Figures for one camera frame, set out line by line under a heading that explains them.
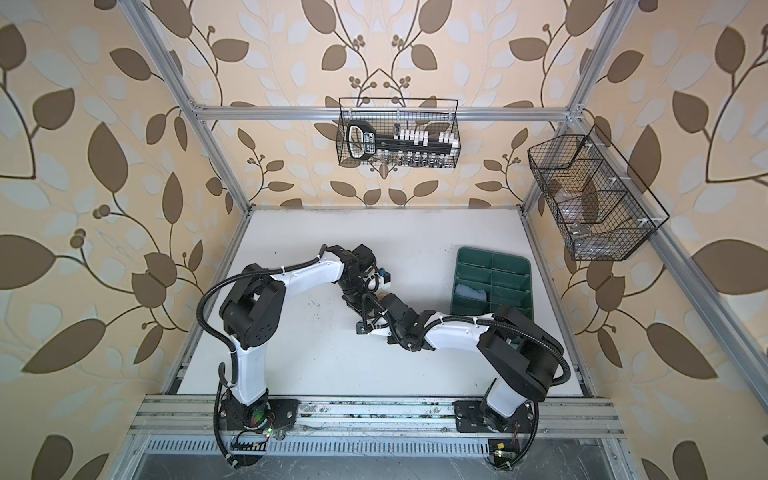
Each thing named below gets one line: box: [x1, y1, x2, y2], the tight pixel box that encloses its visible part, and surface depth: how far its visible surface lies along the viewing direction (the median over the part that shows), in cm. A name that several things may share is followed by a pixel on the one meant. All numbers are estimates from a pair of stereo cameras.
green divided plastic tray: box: [450, 246, 534, 320], surface depth 94 cm
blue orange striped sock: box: [454, 284, 487, 301], surface depth 93 cm
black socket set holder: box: [347, 120, 460, 160], surface depth 84 cm
